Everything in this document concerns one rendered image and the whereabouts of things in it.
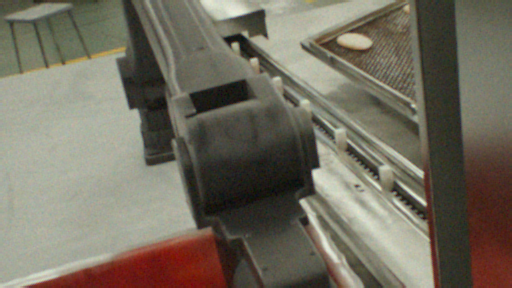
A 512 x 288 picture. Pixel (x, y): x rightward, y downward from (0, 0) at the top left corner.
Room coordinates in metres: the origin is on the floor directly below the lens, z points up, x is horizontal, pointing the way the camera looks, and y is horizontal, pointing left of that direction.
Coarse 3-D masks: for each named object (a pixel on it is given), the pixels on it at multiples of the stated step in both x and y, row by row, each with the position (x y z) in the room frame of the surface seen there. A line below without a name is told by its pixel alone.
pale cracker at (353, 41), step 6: (342, 36) 1.23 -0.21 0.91; (348, 36) 1.21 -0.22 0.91; (354, 36) 1.20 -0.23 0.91; (360, 36) 1.20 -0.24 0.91; (342, 42) 1.20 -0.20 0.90; (348, 42) 1.19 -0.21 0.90; (354, 42) 1.18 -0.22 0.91; (360, 42) 1.17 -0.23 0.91; (366, 42) 1.16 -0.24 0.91; (354, 48) 1.17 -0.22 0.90; (360, 48) 1.15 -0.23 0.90; (366, 48) 1.15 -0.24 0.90
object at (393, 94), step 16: (400, 0) 1.30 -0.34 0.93; (368, 16) 1.29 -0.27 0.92; (384, 16) 1.28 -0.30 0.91; (400, 16) 1.24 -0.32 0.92; (336, 32) 1.27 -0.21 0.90; (368, 32) 1.22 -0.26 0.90; (384, 32) 1.20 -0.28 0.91; (400, 32) 1.17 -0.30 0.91; (320, 48) 1.20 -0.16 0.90; (400, 48) 1.10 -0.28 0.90; (352, 64) 1.11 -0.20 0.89; (368, 64) 1.08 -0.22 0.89; (384, 64) 1.06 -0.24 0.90; (368, 80) 1.01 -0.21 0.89; (384, 80) 1.01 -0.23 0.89; (400, 80) 0.99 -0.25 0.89; (400, 96) 0.91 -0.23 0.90
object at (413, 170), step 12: (240, 36) 1.52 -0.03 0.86; (252, 48) 1.43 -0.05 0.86; (264, 60) 1.35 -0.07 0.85; (276, 60) 1.30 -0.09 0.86; (288, 72) 1.22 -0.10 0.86; (300, 84) 1.14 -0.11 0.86; (312, 96) 1.09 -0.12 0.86; (324, 96) 1.06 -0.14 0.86; (324, 108) 1.04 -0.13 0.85; (336, 108) 1.00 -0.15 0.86; (348, 120) 0.95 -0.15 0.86; (360, 132) 0.90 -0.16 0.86; (372, 132) 0.89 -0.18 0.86; (372, 144) 0.87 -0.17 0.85; (384, 144) 0.84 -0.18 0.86; (396, 156) 0.80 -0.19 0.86; (408, 168) 0.77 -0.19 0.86; (420, 168) 0.76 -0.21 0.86; (420, 180) 0.74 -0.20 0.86
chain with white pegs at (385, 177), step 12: (252, 60) 1.31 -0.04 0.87; (276, 84) 1.17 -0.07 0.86; (312, 120) 1.03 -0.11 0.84; (324, 132) 0.97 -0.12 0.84; (336, 132) 0.90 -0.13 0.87; (384, 168) 0.76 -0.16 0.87; (384, 180) 0.76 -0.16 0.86; (396, 192) 0.75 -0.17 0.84; (408, 204) 0.72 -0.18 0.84; (420, 216) 0.69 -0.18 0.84
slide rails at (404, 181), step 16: (240, 48) 1.47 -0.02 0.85; (288, 80) 1.21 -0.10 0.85; (304, 96) 1.11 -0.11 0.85; (320, 112) 1.03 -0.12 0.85; (336, 128) 0.95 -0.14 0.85; (336, 144) 0.90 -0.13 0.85; (352, 144) 0.89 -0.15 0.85; (368, 144) 0.88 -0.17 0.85; (352, 160) 0.84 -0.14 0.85; (368, 160) 0.83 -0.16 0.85; (384, 160) 0.82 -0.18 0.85; (368, 176) 0.79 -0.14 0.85; (400, 176) 0.77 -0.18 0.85; (384, 192) 0.74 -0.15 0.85; (416, 192) 0.72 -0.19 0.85; (400, 208) 0.69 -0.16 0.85; (416, 224) 0.66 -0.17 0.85
